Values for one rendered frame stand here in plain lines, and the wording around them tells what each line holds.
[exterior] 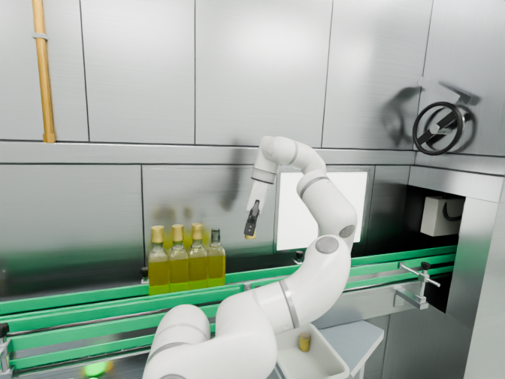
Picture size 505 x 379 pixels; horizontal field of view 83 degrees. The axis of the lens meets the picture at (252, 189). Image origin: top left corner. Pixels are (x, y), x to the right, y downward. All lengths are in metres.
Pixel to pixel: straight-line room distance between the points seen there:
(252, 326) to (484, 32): 1.26
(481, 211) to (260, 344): 1.04
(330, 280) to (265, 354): 0.16
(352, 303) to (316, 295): 0.69
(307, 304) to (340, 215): 0.20
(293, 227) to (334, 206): 0.55
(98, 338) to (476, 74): 1.47
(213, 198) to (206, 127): 0.25
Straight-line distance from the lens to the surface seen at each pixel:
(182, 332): 0.51
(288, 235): 1.16
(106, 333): 0.87
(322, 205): 0.64
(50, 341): 0.90
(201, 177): 0.99
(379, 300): 1.29
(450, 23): 1.51
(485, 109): 1.33
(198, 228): 0.89
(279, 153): 0.76
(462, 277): 1.41
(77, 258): 1.10
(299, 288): 0.52
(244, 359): 0.46
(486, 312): 1.46
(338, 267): 0.52
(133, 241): 1.07
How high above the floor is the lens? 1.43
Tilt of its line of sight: 10 degrees down
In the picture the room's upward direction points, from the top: 2 degrees clockwise
